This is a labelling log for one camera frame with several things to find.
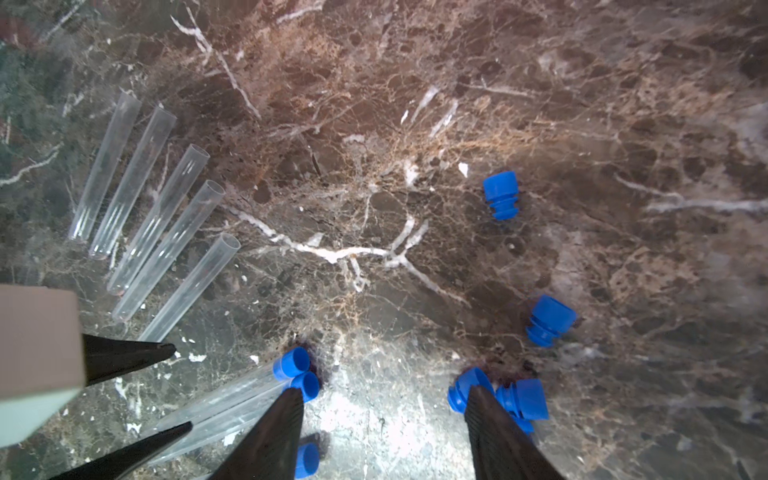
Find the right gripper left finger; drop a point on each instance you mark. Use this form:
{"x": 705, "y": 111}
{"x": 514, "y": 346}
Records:
{"x": 270, "y": 449}

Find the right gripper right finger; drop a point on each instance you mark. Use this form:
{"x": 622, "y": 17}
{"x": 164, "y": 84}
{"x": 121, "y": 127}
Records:
{"x": 500, "y": 449}

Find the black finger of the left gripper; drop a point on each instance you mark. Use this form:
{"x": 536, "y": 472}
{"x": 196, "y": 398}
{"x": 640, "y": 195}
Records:
{"x": 124, "y": 461}
{"x": 107, "y": 359}

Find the clear test tube blue stopper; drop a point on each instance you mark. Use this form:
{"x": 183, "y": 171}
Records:
{"x": 169, "y": 245}
{"x": 170, "y": 197}
{"x": 142, "y": 161}
{"x": 255, "y": 383}
{"x": 203, "y": 274}
{"x": 240, "y": 417}

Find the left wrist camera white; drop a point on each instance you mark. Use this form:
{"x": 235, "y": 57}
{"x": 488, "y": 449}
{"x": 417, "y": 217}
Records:
{"x": 42, "y": 357}

